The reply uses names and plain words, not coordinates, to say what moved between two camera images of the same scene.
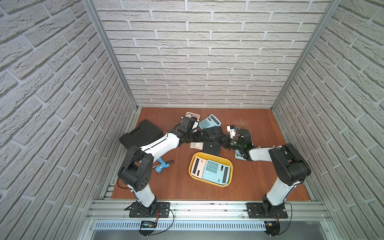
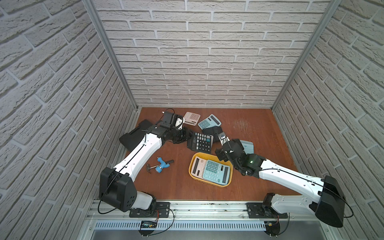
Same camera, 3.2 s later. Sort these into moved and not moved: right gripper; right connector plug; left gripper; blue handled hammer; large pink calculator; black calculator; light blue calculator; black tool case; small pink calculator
Moved: right gripper; black calculator; left gripper
Not moved: small pink calculator; right connector plug; blue handled hammer; light blue calculator; large pink calculator; black tool case
